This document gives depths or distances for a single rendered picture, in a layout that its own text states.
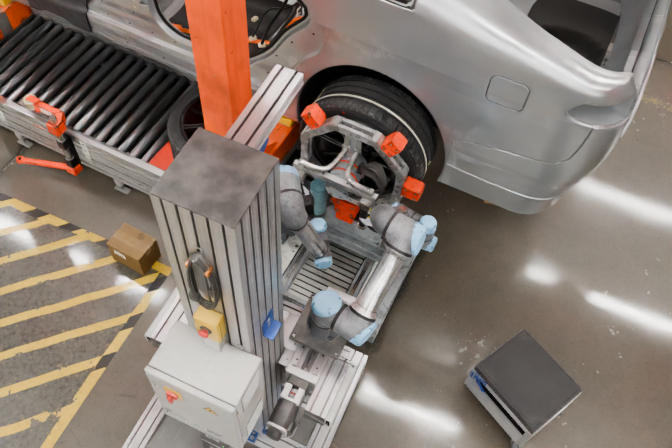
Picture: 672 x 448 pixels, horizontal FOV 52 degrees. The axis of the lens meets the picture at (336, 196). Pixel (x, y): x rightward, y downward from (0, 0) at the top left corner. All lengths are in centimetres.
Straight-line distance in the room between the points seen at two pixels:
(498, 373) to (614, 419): 76
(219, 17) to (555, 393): 229
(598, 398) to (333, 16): 239
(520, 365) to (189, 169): 218
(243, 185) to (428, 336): 225
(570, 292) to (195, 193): 284
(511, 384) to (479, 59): 156
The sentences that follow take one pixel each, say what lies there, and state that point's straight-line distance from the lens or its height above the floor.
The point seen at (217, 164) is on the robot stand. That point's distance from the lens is 183.
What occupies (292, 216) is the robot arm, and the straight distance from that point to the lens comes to 261.
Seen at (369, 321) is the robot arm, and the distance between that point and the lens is 268.
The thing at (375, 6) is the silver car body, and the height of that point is 164.
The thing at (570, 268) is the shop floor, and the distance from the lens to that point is 428.
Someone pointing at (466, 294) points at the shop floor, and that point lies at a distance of 400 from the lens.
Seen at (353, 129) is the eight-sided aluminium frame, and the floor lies 112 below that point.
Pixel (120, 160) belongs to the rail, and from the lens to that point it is 405.
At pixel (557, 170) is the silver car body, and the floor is 114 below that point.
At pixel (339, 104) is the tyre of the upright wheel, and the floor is 115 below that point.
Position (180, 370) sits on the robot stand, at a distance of 242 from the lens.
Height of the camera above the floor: 347
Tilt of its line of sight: 55 degrees down
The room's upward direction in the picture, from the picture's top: 5 degrees clockwise
